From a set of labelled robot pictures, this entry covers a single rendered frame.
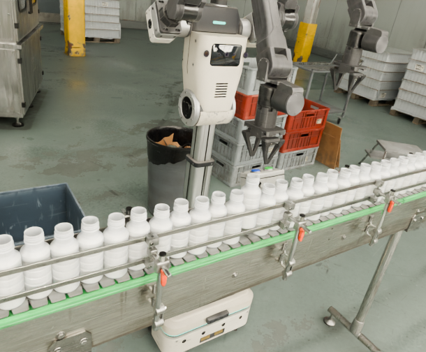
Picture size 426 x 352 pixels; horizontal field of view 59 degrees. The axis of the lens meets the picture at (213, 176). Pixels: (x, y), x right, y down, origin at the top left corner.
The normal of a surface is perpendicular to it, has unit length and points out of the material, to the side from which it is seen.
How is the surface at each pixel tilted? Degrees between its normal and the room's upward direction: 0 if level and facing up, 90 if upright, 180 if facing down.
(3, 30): 90
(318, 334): 0
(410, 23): 90
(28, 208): 90
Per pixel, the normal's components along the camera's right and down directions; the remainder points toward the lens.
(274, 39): 0.52, -0.12
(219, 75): 0.53, 0.44
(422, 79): -0.82, 0.15
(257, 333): 0.14, -0.89
